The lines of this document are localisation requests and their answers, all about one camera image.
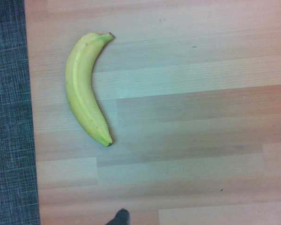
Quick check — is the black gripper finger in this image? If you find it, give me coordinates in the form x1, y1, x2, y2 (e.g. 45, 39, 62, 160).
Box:
105, 208, 132, 225

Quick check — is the yellow banana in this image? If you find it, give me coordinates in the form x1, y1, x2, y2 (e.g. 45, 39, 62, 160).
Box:
65, 32, 115, 148

